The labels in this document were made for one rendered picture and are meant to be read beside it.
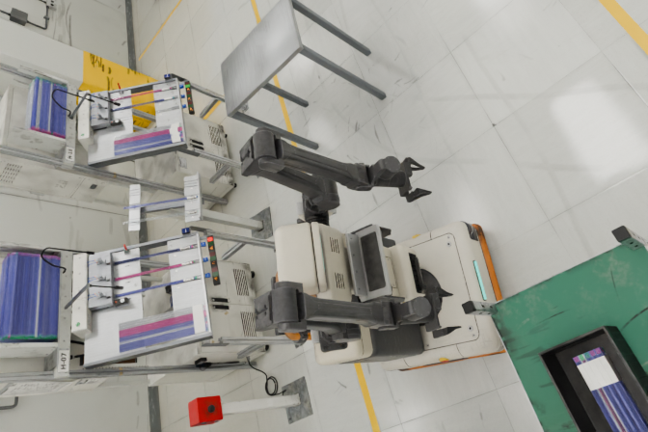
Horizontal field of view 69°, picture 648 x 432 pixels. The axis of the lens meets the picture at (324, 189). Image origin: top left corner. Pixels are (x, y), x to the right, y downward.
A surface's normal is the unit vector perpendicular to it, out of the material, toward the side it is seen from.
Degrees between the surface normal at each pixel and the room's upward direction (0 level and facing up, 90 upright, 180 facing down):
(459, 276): 0
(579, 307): 0
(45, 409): 89
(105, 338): 47
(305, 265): 42
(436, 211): 0
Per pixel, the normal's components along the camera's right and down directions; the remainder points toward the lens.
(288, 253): -0.04, -0.42
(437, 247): -0.69, -0.22
